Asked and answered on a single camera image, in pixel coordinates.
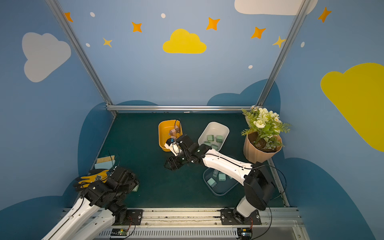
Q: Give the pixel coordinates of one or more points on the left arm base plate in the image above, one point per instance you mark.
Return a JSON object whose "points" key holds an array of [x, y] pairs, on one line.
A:
{"points": [[133, 217]]}

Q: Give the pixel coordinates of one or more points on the clear blue storage box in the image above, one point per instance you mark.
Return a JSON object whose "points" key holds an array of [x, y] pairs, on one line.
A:
{"points": [[222, 188]]}

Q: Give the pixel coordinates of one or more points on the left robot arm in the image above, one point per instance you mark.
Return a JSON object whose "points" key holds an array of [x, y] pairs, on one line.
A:
{"points": [[99, 207]]}

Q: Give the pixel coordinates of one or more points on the white storage box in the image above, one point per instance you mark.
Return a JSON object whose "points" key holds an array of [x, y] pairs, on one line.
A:
{"points": [[214, 128]]}

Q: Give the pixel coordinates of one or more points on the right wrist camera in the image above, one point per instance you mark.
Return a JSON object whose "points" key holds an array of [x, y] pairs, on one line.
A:
{"points": [[172, 145]]}

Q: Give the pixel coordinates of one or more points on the yellow work glove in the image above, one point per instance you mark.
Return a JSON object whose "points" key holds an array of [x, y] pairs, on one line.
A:
{"points": [[96, 175]]}

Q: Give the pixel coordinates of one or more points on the blue plug pile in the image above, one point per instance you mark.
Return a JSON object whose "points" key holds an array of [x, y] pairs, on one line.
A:
{"points": [[215, 173], [211, 182]]}

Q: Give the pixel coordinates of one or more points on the yellow storage box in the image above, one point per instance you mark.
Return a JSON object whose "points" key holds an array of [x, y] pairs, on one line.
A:
{"points": [[164, 128]]}

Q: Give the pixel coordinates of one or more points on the aluminium frame rail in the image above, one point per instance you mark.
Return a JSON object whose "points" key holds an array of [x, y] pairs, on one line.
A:
{"points": [[174, 108]]}

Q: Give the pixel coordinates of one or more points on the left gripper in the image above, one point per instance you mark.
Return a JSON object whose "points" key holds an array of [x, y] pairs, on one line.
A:
{"points": [[91, 186]]}

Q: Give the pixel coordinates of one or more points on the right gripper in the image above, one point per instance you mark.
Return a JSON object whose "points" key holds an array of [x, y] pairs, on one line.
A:
{"points": [[176, 160]]}

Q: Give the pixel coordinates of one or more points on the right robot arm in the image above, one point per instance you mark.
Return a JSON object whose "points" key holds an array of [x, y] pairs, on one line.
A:
{"points": [[256, 179]]}

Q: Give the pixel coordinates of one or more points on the potted artificial plant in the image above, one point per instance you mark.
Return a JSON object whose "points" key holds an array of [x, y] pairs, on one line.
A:
{"points": [[262, 137]]}

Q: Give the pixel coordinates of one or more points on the brush with blue handle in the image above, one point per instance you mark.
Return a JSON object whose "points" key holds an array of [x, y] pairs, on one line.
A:
{"points": [[105, 162]]}

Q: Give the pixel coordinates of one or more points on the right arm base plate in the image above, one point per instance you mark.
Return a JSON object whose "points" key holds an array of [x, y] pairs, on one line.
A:
{"points": [[232, 217]]}

